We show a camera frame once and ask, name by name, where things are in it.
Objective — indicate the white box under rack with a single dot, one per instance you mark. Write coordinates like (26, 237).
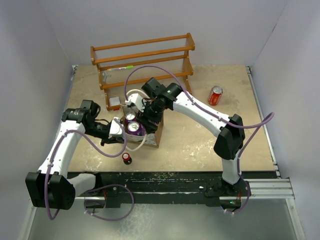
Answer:
(114, 101)

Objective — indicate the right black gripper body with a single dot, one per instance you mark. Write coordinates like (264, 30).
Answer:
(152, 111)

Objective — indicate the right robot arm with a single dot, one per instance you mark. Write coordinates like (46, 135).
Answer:
(227, 129)

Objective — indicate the small red-capped dark bottle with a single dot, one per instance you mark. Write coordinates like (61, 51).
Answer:
(126, 158)

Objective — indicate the canvas tote bag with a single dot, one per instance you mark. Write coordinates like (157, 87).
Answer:
(150, 140)

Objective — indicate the orange wooden rack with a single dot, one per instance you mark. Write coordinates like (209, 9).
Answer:
(151, 58)

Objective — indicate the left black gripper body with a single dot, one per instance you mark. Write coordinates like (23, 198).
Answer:
(100, 129)

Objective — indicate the red cola can back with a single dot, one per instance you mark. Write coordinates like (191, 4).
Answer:
(214, 96)

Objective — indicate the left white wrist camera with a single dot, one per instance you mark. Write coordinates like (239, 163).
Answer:
(116, 128)

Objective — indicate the green-capped marker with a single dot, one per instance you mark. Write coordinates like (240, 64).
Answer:
(121, 68)

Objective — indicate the purple can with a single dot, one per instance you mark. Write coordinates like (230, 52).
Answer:
(136, 129)
(130, 116)

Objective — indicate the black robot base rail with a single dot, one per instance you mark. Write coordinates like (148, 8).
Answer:
(173, 187)

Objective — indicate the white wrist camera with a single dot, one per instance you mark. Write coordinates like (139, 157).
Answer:
(136, 100)
(116, 128)

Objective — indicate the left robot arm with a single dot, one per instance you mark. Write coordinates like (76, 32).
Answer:
(49, 187)

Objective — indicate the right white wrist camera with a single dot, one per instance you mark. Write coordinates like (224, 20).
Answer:
(136, 100)

